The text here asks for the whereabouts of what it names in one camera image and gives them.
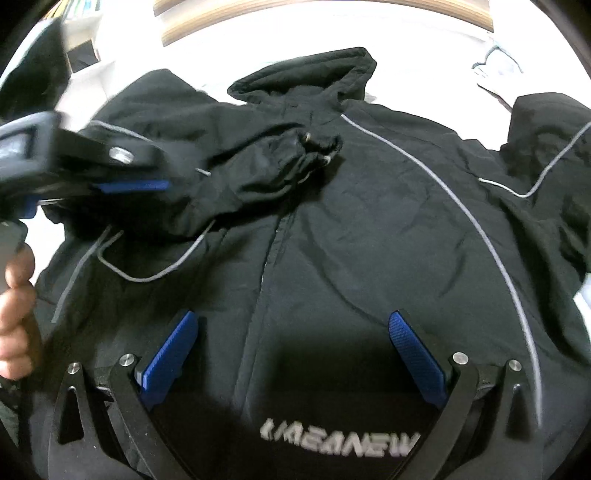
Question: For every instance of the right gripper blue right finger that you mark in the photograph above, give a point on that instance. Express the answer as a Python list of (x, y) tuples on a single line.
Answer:
[(447, 380)]

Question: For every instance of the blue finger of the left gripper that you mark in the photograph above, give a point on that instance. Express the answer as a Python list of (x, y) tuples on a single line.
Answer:
[(130, 186)]

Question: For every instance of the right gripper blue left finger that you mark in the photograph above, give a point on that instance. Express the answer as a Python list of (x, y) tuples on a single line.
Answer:
[(140, 382)]

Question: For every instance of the black jacket with grey piping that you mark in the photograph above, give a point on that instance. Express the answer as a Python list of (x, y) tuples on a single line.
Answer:
[(298, 218)]

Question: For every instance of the person's left hand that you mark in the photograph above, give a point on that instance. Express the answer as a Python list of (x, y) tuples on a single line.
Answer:
[(21, 345)]

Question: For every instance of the small box on shelf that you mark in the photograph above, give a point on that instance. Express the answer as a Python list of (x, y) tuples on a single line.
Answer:
[(82, 56)]

